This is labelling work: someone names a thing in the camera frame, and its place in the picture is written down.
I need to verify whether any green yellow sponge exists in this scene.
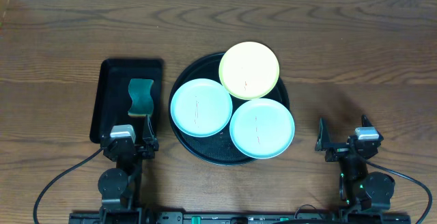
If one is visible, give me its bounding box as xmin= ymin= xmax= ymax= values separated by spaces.
xmin=128 ymin=79 xmax=154 ymax=117

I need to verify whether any light blue plate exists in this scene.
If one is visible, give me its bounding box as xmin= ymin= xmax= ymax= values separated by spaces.
xmin=229 ymin=98 xmax=296 ymax=159
xmin=170 ymin=79 xmax=233 ymax=137

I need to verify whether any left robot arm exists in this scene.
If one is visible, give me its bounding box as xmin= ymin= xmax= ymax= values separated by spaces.
xmin=98 ymin=115 xmax=159 ymax=224

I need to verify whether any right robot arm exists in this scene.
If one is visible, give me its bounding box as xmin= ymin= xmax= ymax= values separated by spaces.
xmin=315 ymin=115 xmax=395 ymax=223

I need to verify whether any rectangular black tray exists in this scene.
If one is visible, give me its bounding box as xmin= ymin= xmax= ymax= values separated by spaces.
xmin=89 ymin=58 xmax=163 ymax=143

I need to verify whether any yellow plate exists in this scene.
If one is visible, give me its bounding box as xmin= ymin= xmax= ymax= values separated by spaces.
xmin=218 ymin=42 xmax=280 ymax=100

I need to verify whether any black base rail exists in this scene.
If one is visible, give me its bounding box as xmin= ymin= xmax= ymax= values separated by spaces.
xmin=68 ymin=212 xmax=411 ymax=224

